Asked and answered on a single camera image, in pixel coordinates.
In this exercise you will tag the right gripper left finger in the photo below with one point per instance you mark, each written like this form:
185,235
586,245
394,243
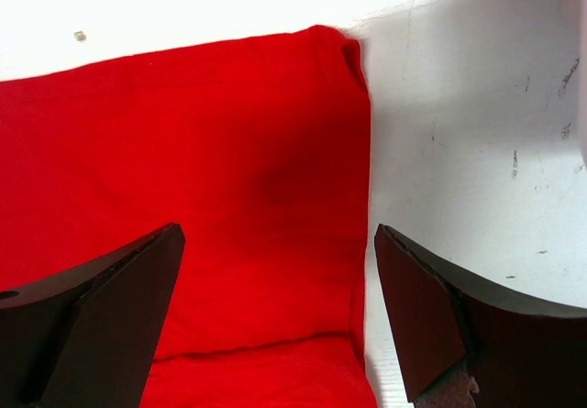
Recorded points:
86,337

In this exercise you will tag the red t shirt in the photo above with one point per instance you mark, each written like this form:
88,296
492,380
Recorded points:
259,149

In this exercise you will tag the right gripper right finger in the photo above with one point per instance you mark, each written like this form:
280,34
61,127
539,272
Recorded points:
465,341

